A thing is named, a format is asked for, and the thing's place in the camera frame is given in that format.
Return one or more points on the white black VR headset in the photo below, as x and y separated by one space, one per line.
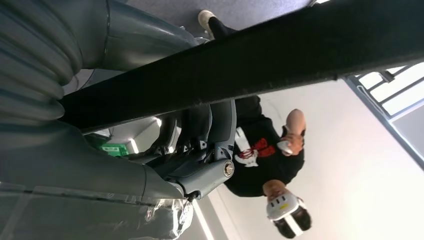
285 208

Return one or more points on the person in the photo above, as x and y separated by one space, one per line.
261 165

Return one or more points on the white handheld controller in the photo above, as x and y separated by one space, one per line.
285 147

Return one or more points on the green plastic crate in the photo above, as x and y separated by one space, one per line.
114 149

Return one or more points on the grey window frame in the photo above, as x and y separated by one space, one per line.
371 99

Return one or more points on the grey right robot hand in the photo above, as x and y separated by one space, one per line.
82 165

